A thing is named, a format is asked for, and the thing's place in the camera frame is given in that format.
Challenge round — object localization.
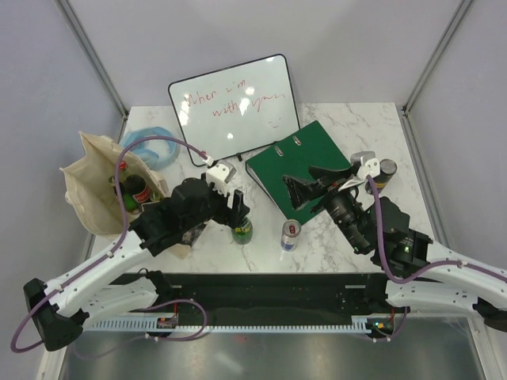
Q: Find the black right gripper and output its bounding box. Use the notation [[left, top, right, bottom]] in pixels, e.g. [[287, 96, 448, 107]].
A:
[[280, 165, 368, 253]]

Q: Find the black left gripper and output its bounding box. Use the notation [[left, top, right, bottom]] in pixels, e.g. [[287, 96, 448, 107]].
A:
[[182, 180, 250, 232]]

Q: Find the green Perrier bottle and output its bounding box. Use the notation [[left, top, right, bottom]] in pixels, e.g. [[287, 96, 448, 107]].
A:
[[150, 191, 163, 202], [231, 217, 254, 245], [109, 176, 139, 215]]

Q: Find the cola bottle red cap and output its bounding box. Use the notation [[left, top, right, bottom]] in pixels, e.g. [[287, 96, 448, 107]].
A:
[[120, 161, 151, 204]]

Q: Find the beige canvas tote bag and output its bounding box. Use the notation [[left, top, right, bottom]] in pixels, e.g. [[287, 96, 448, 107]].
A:
[[59, 130, 207, 260]]

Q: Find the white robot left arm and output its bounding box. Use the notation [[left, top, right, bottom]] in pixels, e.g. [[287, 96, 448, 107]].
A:
[[23, 177, 250, 352]]

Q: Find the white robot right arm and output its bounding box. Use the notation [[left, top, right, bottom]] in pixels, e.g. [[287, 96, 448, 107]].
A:
[[282, 158, 506, 332]]

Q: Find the silver blue energy drink can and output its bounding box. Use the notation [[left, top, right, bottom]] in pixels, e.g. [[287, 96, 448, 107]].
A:
[[280, 219, 301, 252]]

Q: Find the black yellow label can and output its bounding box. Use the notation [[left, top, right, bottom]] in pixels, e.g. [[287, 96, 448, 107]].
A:
[[373, 158, 398, 193]]

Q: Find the small white whiteboard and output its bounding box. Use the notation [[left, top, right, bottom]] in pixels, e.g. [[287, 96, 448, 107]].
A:
[[168, 54, 300, 159]]

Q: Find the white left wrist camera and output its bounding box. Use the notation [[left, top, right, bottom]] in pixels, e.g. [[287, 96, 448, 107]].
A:
[[204, 160, 236, 196]]

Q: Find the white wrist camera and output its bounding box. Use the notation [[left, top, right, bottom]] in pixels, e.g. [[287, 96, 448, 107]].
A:
[[338, 151, 380, 192], [204, 160, 236, 196]]

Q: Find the green ring binder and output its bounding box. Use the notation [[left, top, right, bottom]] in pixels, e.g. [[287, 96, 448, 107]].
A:
[[246, 121, 350, 225]]

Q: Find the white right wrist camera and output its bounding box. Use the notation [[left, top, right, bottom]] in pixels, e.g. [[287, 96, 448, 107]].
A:
[[338, 151, 380, 192]]

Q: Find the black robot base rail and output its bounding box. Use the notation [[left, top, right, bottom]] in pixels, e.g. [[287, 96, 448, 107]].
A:
[[128, 271, 440, 328]]

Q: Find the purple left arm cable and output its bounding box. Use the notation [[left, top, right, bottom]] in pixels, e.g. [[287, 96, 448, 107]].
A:
[[10, 135, 217, 353]]

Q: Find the right aluminium frame post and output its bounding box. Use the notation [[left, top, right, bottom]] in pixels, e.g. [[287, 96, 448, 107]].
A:
[[398, 0, 475, 118]]

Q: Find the aluminium frame post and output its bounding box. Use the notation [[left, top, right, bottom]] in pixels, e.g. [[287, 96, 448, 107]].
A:
[[398, 0, 475, 118], [55, 0, 128, 120]]

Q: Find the white slotted cable duct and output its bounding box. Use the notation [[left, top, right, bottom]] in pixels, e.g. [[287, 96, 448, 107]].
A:
[[87, 313, 372, 334]]

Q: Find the left aluminium frame post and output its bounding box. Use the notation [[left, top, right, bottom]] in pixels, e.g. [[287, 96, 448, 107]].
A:
[[55, 0, 128, 120]]

